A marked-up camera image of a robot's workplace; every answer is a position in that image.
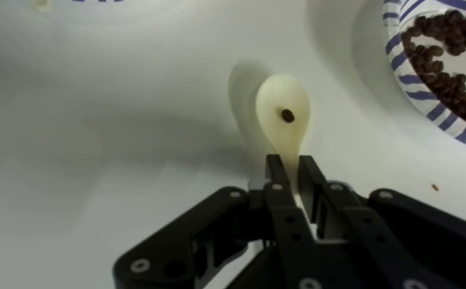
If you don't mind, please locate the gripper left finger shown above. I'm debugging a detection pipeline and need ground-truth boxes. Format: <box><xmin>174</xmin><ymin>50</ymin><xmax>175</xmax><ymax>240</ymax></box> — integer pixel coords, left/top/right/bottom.
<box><xmin>113</xmin><ymin>154</ymin><xmax>318</xmax><ymax>289</ymax></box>

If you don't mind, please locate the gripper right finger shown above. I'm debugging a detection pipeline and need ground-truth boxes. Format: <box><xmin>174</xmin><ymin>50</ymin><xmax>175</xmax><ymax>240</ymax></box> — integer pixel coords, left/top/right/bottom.
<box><xmin>298</xmin><ymin>155</ymin><xmax>466</xmax><ymax>289</ymax></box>

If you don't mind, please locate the cream plastic spoon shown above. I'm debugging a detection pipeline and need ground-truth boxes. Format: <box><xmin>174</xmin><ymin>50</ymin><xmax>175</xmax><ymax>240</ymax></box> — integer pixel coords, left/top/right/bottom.
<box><xmin>255</xmin><ymin>73</ymin><xmax>318</xmax><ymax>240</ymax></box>

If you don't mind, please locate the blue striped paper bowl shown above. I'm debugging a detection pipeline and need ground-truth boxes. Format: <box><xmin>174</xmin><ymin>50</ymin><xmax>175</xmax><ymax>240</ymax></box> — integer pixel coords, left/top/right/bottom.
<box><xmin>382</xmin><ymin>0</ymin><xmax>466</xmax><ymax>152</ymax></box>

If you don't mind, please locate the heap of coffee beans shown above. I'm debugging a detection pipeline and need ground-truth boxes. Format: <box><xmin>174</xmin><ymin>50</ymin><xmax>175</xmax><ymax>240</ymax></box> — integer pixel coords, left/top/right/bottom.
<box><xmin>401</xmin><ymin>10</ymin><xmax>466</xmax><ymax>128</ymax></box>

